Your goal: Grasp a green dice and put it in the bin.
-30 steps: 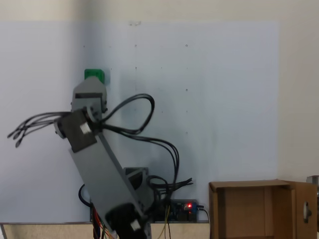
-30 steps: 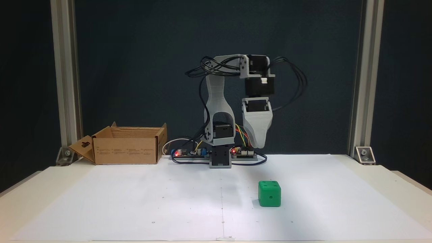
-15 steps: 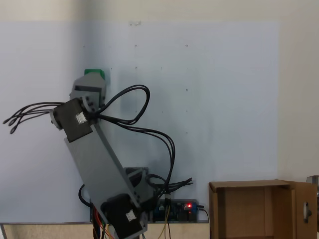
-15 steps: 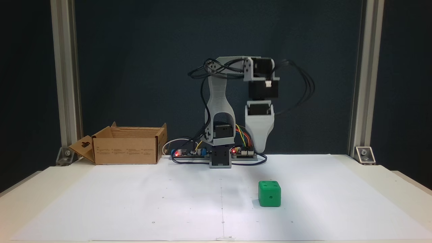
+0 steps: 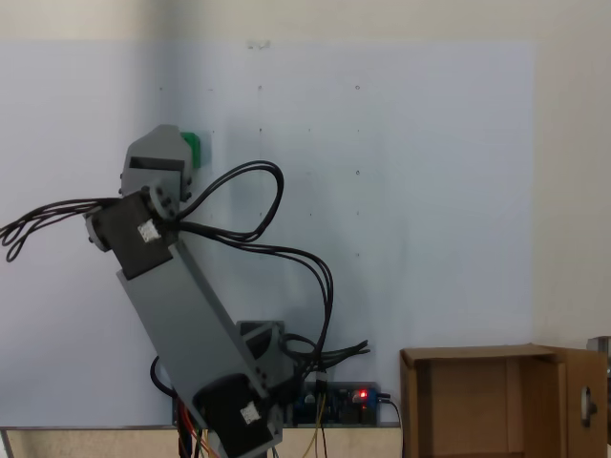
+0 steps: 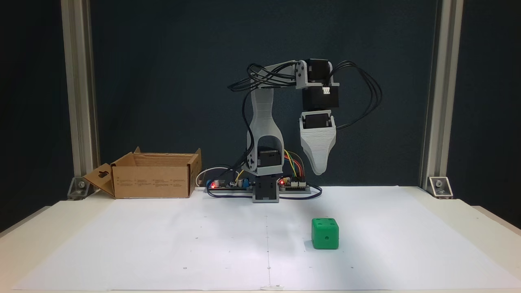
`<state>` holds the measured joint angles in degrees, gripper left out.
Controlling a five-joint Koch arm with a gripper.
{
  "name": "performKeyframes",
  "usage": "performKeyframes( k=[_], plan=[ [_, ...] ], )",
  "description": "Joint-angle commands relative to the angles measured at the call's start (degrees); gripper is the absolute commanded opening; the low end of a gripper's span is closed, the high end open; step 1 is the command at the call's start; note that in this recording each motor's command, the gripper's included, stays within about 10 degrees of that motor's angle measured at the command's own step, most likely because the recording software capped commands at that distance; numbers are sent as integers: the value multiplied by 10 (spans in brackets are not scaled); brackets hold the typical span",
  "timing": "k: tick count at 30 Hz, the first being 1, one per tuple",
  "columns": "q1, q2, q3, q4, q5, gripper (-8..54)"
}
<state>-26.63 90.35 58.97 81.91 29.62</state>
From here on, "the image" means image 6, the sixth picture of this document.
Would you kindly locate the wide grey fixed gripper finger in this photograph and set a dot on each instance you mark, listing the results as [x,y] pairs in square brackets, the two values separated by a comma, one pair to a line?
[318,148]

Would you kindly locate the green dice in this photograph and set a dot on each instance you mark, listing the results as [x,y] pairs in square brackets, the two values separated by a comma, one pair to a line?
[325,236]

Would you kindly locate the circuit board with white connectors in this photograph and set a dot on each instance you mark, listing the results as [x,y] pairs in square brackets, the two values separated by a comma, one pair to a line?
[295,186]

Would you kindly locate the circuit board with blue parts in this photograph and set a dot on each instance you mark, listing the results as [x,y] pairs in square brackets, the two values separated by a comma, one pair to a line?
[228,186]

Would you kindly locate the brown cardboard box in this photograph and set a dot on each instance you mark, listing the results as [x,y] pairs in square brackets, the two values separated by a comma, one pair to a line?
[150,181]

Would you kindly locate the aluminium frame post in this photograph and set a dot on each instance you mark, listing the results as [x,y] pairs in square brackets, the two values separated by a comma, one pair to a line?
[78,81]
[441,101]

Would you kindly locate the metal corner bracket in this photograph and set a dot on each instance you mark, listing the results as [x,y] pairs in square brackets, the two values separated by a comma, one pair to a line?
[79,188]
[440,186]

